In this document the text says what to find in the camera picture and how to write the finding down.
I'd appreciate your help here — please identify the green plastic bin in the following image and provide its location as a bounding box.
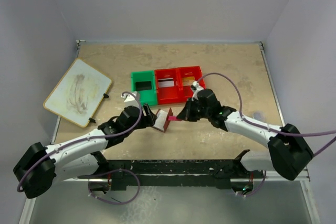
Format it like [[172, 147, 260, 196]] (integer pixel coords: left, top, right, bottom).
[[131, 70, 158, 106]]

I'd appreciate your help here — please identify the yellow-framed whiteboard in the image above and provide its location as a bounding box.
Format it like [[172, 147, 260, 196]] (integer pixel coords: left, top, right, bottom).
[[43, 59, 112, 127]]

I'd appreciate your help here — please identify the red leather card holder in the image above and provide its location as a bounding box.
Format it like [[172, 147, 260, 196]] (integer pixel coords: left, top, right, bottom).
[[152, 108, 181, 133]]

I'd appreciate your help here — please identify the white card with black stripe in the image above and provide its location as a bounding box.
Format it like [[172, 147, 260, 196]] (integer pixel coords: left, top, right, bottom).
[[158, 78, 175, 88]]

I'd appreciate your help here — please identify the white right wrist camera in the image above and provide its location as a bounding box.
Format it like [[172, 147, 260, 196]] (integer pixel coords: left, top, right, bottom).
[[191, 81, 204, 99]]

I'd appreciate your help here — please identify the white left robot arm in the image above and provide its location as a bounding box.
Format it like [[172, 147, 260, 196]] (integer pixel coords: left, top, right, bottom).
[[13, 104, 157, 199]]

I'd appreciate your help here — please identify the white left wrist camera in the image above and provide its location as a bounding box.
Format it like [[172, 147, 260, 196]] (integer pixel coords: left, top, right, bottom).
[[121, 91, 140, 103]]

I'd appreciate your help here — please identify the orange card in red bin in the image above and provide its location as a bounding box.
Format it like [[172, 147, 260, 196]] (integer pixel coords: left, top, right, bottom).
[[182, 76, 195, 86]]

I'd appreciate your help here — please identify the red plastic bin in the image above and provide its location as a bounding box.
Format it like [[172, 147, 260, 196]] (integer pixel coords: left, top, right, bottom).
[[154, 68, 182, 105], [178, 66, 203, 101]]

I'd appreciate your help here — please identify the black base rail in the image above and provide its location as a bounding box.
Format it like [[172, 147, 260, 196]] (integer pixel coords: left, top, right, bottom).
[[76, 158, 266, 191]]

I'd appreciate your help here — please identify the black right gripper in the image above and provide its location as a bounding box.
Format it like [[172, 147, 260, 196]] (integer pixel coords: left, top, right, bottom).
[[177, 98, 211, 122]]

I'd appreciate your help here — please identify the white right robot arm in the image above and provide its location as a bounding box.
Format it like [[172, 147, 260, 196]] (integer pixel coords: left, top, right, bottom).
[[177, 89, 314, 180]]

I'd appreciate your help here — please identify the outer red plastic bin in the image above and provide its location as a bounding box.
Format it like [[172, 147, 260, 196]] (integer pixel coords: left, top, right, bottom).
[[178, 66, 203, 101]]

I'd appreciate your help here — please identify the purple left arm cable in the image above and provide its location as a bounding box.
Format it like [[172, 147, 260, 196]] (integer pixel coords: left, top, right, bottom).
[[16, 90, 144, 205]]

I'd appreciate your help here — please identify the aluminium table frame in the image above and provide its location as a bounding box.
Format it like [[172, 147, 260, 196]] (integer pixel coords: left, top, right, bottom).
[[18, 40, 321, 224]]

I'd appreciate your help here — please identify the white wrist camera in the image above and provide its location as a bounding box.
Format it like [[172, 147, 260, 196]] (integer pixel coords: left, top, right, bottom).
[[191, 81, 204, 99], [121, 91, 140, 103]]

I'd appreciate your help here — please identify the middle red plastic bin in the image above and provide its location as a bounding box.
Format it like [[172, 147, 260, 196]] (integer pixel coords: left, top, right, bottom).
[[154, 68, 182, 105]]

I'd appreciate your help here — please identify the black card in green bin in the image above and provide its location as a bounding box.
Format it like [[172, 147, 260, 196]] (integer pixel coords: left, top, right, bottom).
[[135, 81, 152, 92]]

